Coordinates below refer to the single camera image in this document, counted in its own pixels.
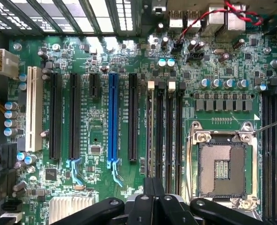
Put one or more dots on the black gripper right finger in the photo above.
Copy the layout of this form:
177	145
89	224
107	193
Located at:
170	212

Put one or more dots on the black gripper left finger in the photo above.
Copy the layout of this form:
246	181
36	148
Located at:
138	212

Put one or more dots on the thin silver locking lever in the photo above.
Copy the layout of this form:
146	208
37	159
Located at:
188	168
272	125

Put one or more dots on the CPU socket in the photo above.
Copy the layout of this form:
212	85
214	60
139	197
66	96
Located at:
209	164

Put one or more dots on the silver finned heatsink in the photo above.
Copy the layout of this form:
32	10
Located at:
70	208

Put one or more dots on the green motherboard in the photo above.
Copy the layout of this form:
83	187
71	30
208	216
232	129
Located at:
101	131

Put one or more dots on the long black expansion slot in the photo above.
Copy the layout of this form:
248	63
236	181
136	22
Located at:
74	117
55	117
133	117

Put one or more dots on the blue expansion slot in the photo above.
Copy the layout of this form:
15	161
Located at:
113	117

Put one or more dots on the black white SATA plug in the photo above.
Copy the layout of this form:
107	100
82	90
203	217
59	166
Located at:
10	211

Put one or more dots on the short black expansion slot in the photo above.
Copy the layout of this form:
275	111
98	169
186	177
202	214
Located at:
94	85

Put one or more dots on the white expansion slot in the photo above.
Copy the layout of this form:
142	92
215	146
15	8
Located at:
34	110

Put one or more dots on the silver USB port block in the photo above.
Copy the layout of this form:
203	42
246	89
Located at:
184	22

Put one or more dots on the silver network port block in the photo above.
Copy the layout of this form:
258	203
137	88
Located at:
225	22

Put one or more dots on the white power connector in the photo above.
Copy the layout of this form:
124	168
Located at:
7	63

